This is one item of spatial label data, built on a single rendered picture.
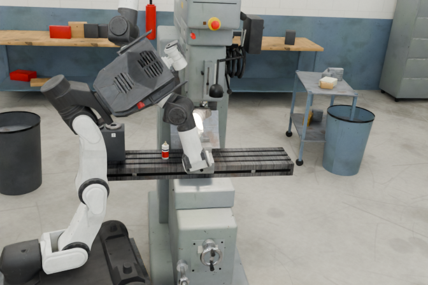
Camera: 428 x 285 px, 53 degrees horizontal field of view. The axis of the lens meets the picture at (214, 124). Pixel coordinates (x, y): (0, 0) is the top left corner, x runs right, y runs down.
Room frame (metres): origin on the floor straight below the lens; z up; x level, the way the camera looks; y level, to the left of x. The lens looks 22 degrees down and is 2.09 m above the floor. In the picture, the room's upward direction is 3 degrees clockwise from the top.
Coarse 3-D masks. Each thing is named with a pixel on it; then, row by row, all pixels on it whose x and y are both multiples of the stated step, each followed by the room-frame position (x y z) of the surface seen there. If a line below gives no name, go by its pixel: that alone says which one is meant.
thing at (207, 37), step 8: (184, 24) 2.26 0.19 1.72; (184, 32) 2.24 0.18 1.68; (192, 32) 2.14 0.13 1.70; (200, 32) 2.15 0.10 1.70; (208, 32) 2.16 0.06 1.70; (216, 32) 2.16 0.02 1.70; (224, 32) 2.17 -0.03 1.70; (232, 32) 2.19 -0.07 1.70; (192, 40) 2.14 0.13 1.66; (200, 40) 2.15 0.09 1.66; (208, 40) 2.16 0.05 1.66; (216, 40) 2.17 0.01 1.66; (224, 40) 2.17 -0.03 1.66
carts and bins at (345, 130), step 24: (312, 72) 4.82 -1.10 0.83; (336, 72) 4.50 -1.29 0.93; (0, 120) 3.49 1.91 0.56; (24, 120) 3.57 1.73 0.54; (312, 120) 4.60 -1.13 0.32; (336, 120) 3.93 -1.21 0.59; (360, 120) 4.19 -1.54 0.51; (0, 144) 3.13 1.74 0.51; (24, 144) 3.20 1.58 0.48; (336, 144) 3.91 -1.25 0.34; (360, 144) 3.88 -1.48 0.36; (0, 168) 3.15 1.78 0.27; (24, 168) 3.20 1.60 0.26; (336, 168) 3.90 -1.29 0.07; (0, 192) 3.19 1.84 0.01; (24, 192) 3.19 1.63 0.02
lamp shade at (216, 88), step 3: (213, 84) 2.06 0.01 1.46; (219, 84) 2.07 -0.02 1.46; (210, 87) 2.05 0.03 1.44; (213, 87) 2.03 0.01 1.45; (216, 87) 2.03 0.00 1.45; (219, 87) 2.04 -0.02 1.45; (210, 90) 2.04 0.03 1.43; (213, 90) 2.03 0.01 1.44; (216, 90) 2.03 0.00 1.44; (219, 90) 2.03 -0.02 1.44; (222, 90) 2.05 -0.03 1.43; (210, 93) 2.04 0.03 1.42; (213, 93) 2.02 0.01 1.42; (216, 93) 2.02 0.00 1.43; (219, 93) 2.03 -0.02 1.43; (222, 93) 2.04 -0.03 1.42; (210, 96) 2.04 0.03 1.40; (213, 96) 2.02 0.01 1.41; (216, 96) 2.02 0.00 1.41; (219, 96) 2.03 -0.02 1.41; (222, 96) 2.04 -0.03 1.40
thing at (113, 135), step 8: (104, 128) 2.20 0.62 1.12; (112, 128) 2.18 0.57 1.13; (120, 128) 2.21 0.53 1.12; (104, 136) 2.15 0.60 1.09; (112, 136) 2.16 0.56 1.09; (120, 136) 2.17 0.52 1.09; (112, 144) 2.16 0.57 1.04; (120, 144) 2.17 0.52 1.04; (112, 152) 2.16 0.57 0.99; (120, 152) 2.17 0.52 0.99; (112, 160) 2.16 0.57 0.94; (120, 160) 2.17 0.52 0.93
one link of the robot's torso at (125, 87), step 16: (128, 48) 1.83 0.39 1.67; (144, 48) 1.73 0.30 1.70; (112, 64) 1.70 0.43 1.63; (128, 64) 1.70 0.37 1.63; (144, 64) 1.99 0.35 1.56; (160, 64) 1.71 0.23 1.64; (96, 80) 1.69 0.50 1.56; (112, 80) 1.68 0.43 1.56; (128, 80) 1.68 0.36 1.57; (144, 80) 1.68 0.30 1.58; (160, 80) 1.68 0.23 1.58; (112, 96) 1.66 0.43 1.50; (128, 96) 1.66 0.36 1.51; (144, 96) 1.66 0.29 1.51; (160, 96) 1.76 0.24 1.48; (112, 112) 1.70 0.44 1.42; (128, 112) 1.71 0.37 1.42
